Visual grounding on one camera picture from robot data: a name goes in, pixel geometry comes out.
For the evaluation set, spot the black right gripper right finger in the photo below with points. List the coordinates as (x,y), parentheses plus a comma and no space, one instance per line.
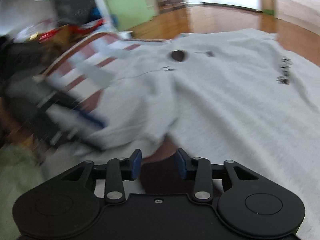
(198,171)

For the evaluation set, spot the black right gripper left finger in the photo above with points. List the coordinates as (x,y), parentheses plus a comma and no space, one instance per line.
(119,170)

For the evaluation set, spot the light grey sweatshirt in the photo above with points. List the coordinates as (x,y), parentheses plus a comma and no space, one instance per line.
(234,95)

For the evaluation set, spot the patterned pastel floor rug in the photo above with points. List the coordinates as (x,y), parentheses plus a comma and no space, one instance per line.
(85,70)

